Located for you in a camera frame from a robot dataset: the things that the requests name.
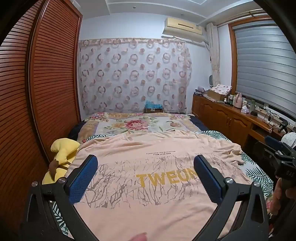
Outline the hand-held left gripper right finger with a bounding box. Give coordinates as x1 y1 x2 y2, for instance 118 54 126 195
193 155 270 241

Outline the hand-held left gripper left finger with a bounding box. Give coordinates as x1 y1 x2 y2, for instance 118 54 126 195
20 154 100 241

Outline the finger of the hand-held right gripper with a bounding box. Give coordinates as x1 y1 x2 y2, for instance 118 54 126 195
264 136 292 151

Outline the peach printed t-shirt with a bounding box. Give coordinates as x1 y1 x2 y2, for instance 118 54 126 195
67 130 255 241

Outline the person's right hand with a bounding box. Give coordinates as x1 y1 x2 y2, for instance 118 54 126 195
272 178 296 217

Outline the white mesh object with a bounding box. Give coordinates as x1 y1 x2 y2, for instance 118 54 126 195
281 132 296 149

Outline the green leaf print blanket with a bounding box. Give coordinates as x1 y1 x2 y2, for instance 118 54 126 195
50 130 275 235

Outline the yellow plush toy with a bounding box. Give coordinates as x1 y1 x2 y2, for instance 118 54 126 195
43 138 81 184

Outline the wooden cabinet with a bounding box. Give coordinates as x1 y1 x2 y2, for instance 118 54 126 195
192 93 286 149

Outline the floral blanket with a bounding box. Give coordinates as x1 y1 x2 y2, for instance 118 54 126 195
76 112 201 143

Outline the large cardboard box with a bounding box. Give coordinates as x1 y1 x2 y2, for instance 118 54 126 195
206 90 228 101

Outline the grey window blind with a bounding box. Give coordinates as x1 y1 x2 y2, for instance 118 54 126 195
232 20 296 116

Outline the cream window curtain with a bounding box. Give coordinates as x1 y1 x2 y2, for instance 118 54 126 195
206 22 221 87

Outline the wooden louvered wardrobe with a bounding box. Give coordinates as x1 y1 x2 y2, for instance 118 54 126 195
0 0 83 232

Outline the beige air conditioner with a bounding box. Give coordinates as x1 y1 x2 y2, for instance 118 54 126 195
164 17 210 43

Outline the wooden window frame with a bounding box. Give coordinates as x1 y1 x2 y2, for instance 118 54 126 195
228 16 296 127

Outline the ring patterned wall cloth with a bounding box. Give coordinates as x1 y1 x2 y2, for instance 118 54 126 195
78 38 193 115

